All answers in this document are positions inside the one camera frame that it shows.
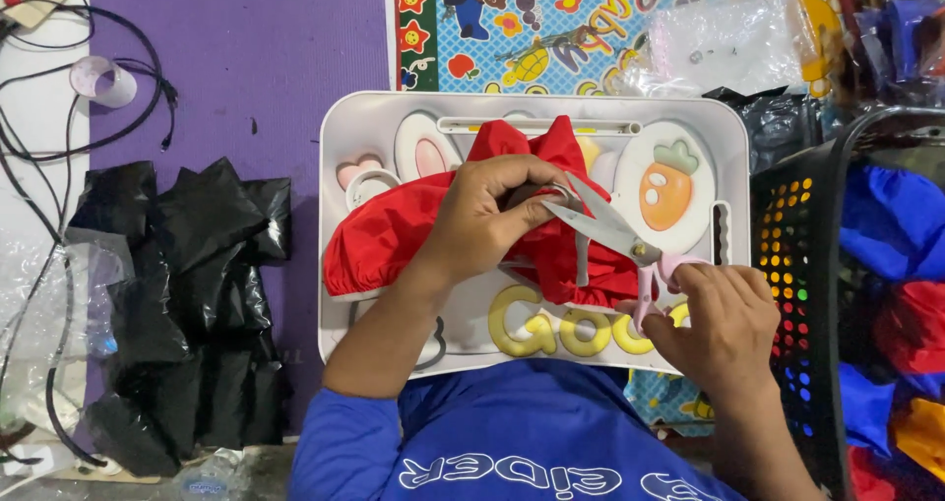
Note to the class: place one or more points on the person's right hand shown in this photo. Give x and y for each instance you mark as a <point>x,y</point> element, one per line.
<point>727,331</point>

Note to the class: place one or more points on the person's left hand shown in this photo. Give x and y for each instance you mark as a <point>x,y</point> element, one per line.
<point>480,213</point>

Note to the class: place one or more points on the red fabric garment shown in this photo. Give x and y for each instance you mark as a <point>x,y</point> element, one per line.
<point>384,239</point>

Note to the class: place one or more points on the black perforated plastic basket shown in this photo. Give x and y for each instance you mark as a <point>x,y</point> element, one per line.
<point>794,279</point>

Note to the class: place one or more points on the white cartoon lap tray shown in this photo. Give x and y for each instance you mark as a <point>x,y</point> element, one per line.
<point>701,154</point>

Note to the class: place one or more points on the colourful cartoon play mat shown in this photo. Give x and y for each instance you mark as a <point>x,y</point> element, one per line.
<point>517,36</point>

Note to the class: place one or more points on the heap of colourful garments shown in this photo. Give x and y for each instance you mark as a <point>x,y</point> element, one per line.
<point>893,220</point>

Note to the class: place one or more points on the crumpled black plastic bag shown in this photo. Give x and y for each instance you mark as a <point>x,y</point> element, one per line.
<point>782,128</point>

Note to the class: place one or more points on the person's blue shirt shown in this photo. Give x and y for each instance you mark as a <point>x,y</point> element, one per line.
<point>509,427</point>

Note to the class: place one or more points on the purple foam mat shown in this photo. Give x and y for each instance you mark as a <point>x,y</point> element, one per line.
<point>243,65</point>

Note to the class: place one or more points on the clear bubble plastic bag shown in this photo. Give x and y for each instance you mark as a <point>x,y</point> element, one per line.
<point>723,43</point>

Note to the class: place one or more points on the pile of black plastic bags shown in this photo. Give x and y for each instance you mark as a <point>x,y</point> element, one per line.
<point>192,294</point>

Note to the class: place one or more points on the heap of plastic-wrapped packets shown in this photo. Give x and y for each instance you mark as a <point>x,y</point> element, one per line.
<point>897,36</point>

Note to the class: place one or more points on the crushed clear plastic bottle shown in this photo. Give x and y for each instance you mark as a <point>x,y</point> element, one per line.
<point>210,475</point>

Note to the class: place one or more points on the pale tape roll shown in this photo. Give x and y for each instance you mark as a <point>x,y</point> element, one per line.
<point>111,80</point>

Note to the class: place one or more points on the clear plastic bag heap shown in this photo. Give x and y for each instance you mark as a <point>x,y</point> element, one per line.
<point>44,324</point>

